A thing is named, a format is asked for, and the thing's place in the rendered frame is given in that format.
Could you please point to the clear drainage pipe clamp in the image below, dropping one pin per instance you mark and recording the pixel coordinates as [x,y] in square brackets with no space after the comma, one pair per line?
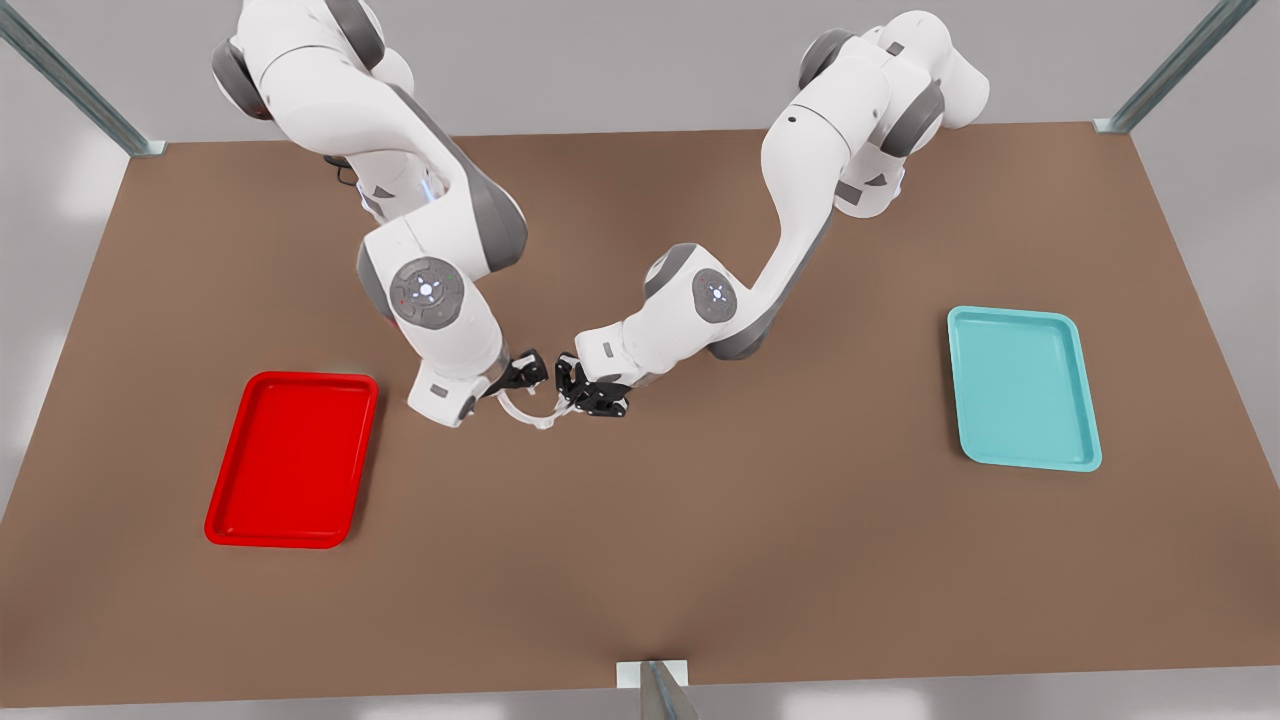
[527,410]

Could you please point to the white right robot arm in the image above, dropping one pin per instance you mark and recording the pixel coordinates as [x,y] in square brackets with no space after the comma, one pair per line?
[430,215]

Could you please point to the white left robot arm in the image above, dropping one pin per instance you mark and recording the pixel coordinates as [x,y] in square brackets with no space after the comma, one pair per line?
[800,190]

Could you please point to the red rectangular tray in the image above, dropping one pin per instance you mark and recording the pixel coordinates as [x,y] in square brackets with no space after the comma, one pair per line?
[292,460]

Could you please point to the teal rectangular tray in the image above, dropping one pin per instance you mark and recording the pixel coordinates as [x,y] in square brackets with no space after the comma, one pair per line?
[1022,387]

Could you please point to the silver frame post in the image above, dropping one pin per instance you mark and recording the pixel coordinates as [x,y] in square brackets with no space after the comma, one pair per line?
[655,690]
[75,85]
[1170,68]

